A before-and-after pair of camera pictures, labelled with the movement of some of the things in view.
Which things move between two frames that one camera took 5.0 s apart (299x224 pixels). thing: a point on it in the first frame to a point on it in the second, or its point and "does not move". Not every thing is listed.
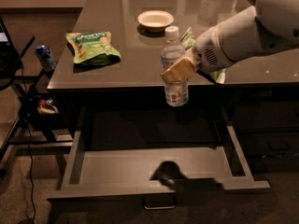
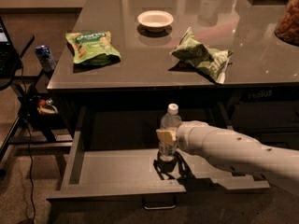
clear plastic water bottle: x=173 y=51 to x=171 y=121
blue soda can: x=46 y=58 does not move
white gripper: x=206 y=51 to x=186 y=136
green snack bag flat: x=93 y=48 does not move
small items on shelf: x=47 y=106 does not move
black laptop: x=10 y=62 does not move
